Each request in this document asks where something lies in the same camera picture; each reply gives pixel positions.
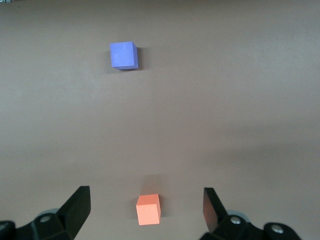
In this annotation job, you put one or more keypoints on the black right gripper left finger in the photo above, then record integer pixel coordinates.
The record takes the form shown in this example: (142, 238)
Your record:
(72, 220)

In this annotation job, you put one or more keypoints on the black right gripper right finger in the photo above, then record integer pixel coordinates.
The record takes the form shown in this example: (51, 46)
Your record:
(215, 217)

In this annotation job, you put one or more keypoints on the orange foam block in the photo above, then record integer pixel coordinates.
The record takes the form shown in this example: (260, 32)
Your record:
(148, 212)

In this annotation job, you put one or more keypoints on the purple foam block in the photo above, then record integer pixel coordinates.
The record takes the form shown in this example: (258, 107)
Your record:
(122, 55)

